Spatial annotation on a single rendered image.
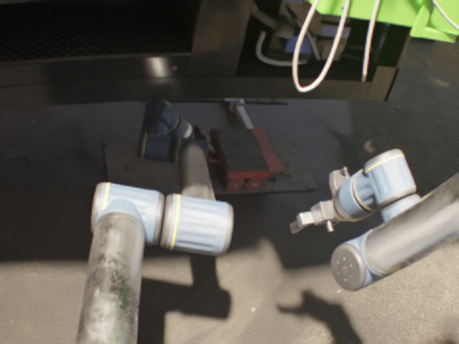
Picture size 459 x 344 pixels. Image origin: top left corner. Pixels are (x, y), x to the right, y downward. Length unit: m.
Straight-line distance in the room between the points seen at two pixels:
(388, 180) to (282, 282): 1.08
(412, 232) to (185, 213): 0.66
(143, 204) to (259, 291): 0.87
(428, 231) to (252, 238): 1.45
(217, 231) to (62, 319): 0.79
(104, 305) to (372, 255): 0.55
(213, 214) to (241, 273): 0.79
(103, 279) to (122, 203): 0.27
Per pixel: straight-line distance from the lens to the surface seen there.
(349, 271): 1.07
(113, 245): 1.24
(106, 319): 1.08
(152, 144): 2.07
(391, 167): 1.19
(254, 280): 2.14
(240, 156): 2.41
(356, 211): 1.28
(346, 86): 1.95
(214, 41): 1.65
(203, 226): 1.37
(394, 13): 1.13
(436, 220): 0.89
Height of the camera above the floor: 1.66
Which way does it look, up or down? 40 degrees down
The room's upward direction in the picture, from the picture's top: 17 degrees clockwise
